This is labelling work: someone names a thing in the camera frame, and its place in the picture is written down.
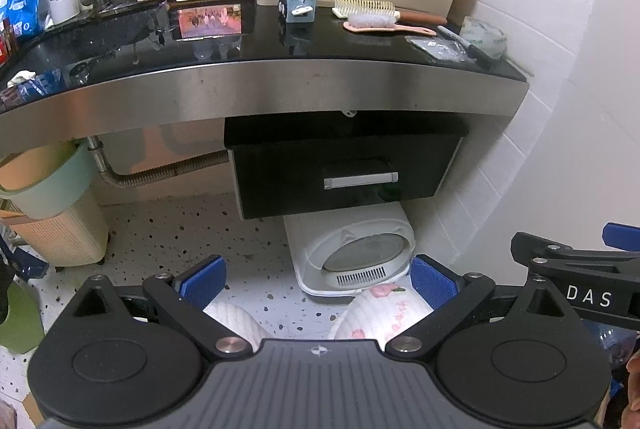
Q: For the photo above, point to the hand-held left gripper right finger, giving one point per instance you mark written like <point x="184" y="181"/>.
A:
<point x="432" y="281"/>

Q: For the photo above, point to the pale green packet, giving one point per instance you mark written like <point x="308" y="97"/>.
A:
<point x="485" y="36"/>

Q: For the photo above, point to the white floor scale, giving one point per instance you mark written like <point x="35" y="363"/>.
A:
<point x="360" y="254"/>

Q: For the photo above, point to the black pen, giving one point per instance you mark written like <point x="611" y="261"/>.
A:
<point x="465" y="46"/>

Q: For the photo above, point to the green plastic stool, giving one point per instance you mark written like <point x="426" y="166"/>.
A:
<point x="20" y="324"/>

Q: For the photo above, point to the person's floral pajama leg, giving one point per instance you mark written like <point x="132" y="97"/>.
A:
<point x="235" y="324"/>
<point x="380" y="314"/>

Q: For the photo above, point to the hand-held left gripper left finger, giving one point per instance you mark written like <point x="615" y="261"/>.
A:
<point x="202" y="281"/>

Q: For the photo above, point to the beige woven basket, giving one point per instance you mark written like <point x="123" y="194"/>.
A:
<point x="65" y="234"/>

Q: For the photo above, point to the small blue holder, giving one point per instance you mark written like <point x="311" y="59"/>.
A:
<point x="300" y="11"/>

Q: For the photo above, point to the white cup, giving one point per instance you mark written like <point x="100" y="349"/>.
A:
<point x="64" y="6"/>

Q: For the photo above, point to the pink hairbrush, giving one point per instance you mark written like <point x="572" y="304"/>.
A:
<point x="380" y="25"/>

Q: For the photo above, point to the black steel-edged counter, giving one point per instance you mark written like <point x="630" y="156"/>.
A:
<point x="300" y="84"/>

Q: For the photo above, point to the person's right hand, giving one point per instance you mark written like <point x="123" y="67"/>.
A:
<point x="634" y="381"/>

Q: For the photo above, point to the white hook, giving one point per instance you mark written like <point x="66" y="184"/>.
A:
<point x="349" y="112"/>

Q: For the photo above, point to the blue translucent plastic object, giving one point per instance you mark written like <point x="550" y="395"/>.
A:
<point x="612" y="341"/>

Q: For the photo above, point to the clear plastic packet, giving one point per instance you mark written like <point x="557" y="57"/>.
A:
<point x="437" y="49"/>

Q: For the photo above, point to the crumpled white tissue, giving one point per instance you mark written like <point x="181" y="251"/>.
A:
<point x="21" y="77"/>

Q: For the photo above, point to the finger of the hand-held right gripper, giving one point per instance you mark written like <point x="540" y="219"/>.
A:
<point x="622" y="236"/>
<point x="595" y="279"/>

